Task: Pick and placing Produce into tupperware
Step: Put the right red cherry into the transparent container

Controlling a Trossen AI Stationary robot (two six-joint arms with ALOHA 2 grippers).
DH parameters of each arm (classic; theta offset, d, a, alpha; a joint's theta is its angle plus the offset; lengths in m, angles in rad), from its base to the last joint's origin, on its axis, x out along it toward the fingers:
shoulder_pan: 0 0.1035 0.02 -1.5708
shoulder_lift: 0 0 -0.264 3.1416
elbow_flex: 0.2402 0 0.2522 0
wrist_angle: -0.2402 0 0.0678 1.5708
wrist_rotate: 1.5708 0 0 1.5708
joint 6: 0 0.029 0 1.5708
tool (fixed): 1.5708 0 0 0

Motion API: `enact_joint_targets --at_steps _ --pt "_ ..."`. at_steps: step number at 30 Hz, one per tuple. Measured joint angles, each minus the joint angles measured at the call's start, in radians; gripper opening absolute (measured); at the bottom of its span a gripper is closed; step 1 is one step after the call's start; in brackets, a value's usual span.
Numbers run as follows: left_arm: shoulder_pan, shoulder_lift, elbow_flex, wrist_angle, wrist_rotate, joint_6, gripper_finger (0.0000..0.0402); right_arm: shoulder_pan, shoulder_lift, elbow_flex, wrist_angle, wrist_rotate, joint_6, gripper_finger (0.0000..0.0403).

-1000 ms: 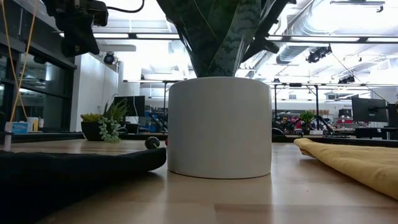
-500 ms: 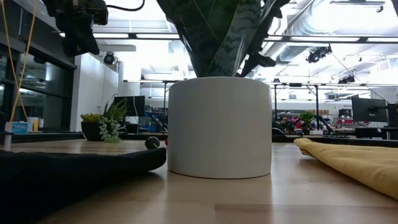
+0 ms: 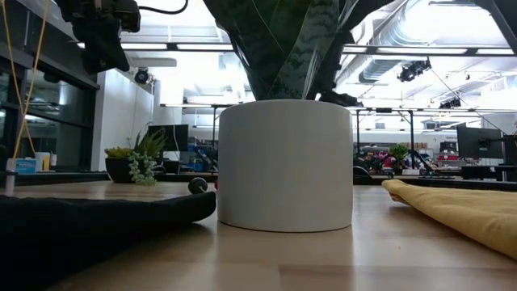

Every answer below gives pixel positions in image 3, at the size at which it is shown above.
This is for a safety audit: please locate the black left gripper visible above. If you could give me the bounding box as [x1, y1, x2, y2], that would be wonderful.
[54, 0, 141, 75]

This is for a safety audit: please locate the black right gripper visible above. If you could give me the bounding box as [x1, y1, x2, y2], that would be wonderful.
[317, 31, 359, 108]

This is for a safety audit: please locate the black ceiling spotlight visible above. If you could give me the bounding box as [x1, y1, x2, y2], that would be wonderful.
[133, 67, 151, 86]

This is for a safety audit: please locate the green snake plant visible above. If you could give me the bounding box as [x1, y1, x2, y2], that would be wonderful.
[203, 0, 367, 102]

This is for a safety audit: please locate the long ceiling light fixture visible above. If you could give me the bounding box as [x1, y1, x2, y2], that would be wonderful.
[76, 41, 235, 53]
[343, 44, 517, 57]

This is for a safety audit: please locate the black ceiling track light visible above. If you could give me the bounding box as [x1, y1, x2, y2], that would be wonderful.
[397, 57, 432, 83]
[439, 97, 463, 110]

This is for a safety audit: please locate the small green background plant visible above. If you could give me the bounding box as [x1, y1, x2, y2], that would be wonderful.
[389, 143, 410, 171]

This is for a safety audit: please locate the white round plant pot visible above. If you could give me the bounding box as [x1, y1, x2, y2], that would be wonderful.
[216, 99, 355, 234]

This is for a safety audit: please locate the black computer monitor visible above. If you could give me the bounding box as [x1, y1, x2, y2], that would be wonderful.
[456, 126, 504, 160]
[147, 124, 190, 153]
[502, 134, 517, 167]

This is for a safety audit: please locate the succulent plant in black pot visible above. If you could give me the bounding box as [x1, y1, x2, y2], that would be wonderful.
[104, 129, 167, 188]

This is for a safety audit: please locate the blue white label box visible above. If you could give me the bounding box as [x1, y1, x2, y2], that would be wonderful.
[5, 158, 38, 175]

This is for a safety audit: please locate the small dark round fruit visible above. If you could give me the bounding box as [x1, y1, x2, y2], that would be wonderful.
[187, 177, 209, 195]

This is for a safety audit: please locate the yellow folded cloth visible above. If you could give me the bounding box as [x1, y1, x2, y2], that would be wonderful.
[381, 179, 517, 262]

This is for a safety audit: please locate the black folded cloth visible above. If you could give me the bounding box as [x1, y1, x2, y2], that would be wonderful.
[0, 191, 217, 291]

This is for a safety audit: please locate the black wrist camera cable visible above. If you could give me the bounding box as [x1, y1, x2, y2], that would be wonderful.
[137, 0, 190, 15]

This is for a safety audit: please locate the black background workstation frame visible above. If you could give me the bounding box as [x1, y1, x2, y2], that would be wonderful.
[160, 103, 236, 173]
[354, 107, 416, 173]

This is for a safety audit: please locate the yellow cable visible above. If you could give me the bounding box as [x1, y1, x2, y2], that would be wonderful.
[0, 0, 50, 161]

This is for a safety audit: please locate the black aluminium rig frame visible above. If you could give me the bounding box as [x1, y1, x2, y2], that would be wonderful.
[0, 171, 517, 192]

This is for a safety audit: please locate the small white cylinder post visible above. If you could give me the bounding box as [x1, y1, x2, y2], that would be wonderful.
[3, 171, 17, 198]

